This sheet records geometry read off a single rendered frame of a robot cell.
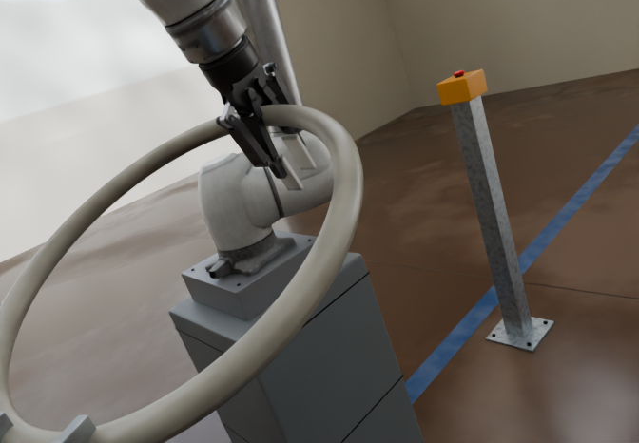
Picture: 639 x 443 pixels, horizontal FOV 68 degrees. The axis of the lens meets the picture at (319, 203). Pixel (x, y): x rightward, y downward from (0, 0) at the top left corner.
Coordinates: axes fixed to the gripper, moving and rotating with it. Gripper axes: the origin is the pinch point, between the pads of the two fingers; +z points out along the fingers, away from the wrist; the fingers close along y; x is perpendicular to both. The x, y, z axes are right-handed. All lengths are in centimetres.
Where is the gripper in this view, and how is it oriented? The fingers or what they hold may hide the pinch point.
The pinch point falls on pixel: (293, 163)
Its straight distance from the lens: 72.9
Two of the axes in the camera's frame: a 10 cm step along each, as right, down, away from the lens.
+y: -4.2, 7.3, -5.4
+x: 8.0, 0.2, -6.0
